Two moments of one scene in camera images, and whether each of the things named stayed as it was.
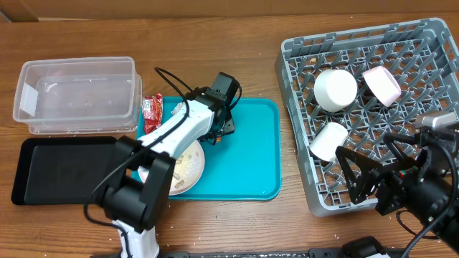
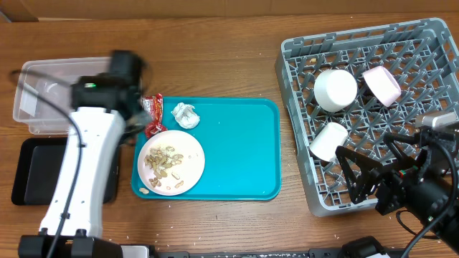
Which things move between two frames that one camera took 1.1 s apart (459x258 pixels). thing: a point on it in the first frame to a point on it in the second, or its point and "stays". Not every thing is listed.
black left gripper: (228, 127) to (144, 119)
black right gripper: (405, 181) stays
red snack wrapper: (153, 108) stays
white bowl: (335, 89) stays
